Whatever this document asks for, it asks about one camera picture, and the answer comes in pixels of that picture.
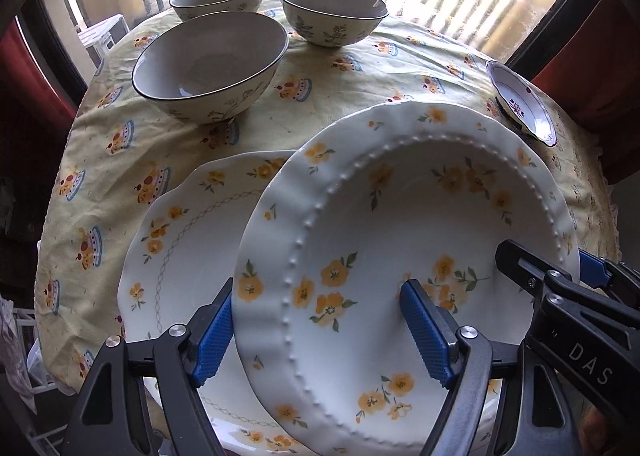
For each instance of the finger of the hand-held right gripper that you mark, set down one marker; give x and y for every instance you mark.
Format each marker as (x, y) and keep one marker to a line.
(595, 268)
(525, 266)

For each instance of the white lattice yellow-flower plate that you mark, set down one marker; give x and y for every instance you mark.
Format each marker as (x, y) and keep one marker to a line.
(200, 246)

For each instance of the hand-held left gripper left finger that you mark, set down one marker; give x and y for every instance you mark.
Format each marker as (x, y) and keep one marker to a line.
(215, 336)

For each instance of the small white red-flower dish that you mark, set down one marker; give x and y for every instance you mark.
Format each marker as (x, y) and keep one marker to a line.
(520, 95)

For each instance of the white beaded yellow-flower plate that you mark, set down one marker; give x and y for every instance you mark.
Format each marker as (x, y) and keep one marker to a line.
(375, 216)

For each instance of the white air conditioner unit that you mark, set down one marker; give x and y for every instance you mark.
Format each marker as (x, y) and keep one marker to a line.
(102, 38)

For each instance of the yellow printed tablecloth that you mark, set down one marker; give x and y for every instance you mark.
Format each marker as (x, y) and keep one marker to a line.
(350, 100)

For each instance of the red curtain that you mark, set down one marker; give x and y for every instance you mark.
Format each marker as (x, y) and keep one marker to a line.
(25, 75)
(600, 60)

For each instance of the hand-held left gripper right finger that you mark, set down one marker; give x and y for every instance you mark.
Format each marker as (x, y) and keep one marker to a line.
(430, 336)

